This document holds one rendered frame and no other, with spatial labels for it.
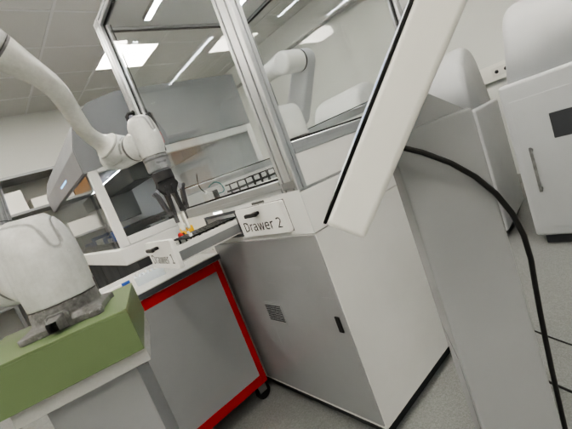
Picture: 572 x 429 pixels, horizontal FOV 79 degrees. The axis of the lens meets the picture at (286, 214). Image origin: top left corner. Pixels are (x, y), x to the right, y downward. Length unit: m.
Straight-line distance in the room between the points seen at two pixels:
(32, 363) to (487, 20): 4.08
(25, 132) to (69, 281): 4.89
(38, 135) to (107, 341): 5.03
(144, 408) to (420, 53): 0.94
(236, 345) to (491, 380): 1.22
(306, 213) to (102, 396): 0.70
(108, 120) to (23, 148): 3.46
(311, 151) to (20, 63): 0.84
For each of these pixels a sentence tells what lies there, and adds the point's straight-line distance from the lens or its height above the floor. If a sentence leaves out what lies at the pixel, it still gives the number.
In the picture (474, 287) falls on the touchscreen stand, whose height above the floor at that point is 0.75.
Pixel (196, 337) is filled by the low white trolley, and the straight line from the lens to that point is 1.63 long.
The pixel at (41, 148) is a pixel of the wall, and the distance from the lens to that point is 5.75.
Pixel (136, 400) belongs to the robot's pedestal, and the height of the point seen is 0.63.
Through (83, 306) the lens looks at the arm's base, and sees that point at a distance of 0.98.
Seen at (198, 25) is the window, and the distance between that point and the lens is 1.34.
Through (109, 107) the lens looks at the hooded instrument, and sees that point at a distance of 2.36.
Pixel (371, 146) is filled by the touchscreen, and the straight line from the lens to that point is 0.38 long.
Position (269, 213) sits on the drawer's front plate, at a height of 0.89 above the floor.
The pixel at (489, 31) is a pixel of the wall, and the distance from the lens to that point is 4.16.
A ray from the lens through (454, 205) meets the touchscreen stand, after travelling 0.59.
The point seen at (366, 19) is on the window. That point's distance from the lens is 1.65.
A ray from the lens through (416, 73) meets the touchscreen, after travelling 0.38.
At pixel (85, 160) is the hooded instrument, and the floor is 1.43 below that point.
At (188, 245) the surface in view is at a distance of 1.33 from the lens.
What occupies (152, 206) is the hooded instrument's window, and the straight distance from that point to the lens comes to 2.29.
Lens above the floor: 1.04
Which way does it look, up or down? 8 degrees down
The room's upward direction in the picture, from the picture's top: 21 degrees counter-clockwise
